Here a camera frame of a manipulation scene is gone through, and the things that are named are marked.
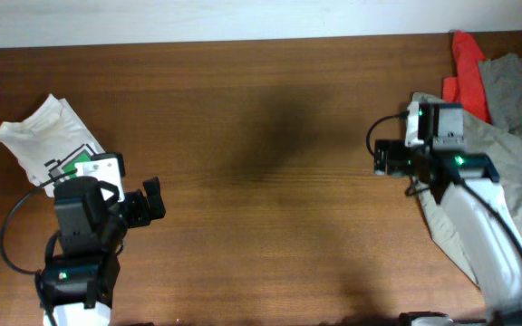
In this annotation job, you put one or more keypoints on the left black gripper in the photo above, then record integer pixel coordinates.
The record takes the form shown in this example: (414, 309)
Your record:
(142, 206)

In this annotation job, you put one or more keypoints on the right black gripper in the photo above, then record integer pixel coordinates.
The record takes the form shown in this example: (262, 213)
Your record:
(383, 157)

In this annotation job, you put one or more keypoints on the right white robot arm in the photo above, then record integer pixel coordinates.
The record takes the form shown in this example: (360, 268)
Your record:
(467, 188)

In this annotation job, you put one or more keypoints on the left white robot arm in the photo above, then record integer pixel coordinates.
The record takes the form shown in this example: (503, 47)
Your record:
(81, 266)

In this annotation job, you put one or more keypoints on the red garment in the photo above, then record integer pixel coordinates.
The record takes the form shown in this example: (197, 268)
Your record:
(466, 87)

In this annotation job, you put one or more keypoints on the white folded graphic t-shirt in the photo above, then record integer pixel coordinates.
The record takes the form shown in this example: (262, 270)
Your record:
(50, 141)

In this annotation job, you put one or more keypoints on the grey t-shirt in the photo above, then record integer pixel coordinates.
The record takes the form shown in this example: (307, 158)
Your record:
(517, 88)

